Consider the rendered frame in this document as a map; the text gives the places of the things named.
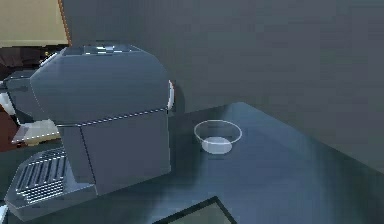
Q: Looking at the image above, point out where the clear glass bowl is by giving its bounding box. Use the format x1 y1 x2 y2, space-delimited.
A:
193 119 243 156

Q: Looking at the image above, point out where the grey coffee machine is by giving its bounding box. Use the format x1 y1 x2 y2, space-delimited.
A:
2 43 176 222

